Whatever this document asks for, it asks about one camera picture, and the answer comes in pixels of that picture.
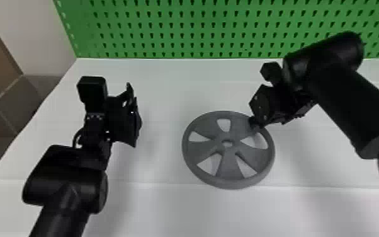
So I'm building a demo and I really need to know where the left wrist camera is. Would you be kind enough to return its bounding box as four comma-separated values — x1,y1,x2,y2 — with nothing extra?
76,76,109,114

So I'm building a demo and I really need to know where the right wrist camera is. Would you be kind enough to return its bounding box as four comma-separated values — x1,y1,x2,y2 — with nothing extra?
260,61,285,86

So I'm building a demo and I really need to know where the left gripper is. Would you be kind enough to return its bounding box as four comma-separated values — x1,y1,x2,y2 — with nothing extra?
103,82,143,148

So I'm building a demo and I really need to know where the grey wheel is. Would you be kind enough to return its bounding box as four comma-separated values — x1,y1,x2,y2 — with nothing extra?
181,110,276,190

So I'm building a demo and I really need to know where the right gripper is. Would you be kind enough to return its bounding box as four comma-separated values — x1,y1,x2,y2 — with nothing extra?
248,83,317,130

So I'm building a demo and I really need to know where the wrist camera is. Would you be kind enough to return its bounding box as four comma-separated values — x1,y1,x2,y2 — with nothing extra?
260,61,285,86
76,76,109,114

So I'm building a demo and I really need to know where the black cable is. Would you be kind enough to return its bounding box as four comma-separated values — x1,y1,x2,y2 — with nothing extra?
72,129,88,149

